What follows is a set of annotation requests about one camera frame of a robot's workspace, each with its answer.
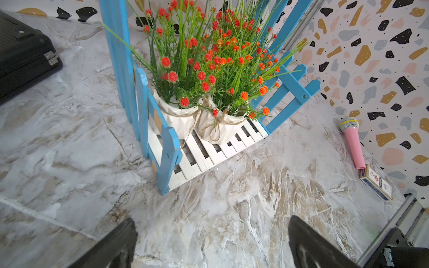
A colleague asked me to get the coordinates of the blue white slatted rack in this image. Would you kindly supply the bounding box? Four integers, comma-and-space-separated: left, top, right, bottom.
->
100, 1, 321, 195

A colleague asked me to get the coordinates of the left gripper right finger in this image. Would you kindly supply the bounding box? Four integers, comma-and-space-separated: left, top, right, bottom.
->
288, 215, 358, 268

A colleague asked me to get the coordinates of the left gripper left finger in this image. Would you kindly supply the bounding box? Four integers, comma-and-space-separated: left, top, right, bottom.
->
69, 218, 138, 268

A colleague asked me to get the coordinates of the aluminium rail frame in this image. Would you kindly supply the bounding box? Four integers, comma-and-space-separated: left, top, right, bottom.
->
357, 194, 429, 268

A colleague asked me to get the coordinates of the black square box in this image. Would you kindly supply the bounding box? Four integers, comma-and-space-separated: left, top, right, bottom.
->
1, 12, 63, 104

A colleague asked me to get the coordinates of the red flower pot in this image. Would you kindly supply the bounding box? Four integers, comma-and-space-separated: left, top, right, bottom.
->
127, 1, 210, 140
194, 19, 302, 146
204, 1, 281, 73

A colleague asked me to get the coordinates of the pink cylindrical object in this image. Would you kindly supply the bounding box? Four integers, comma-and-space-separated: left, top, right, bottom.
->
339, 117, 366, 170

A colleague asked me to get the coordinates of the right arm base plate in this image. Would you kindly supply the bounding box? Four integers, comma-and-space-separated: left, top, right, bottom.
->
364, 228, 429, 268

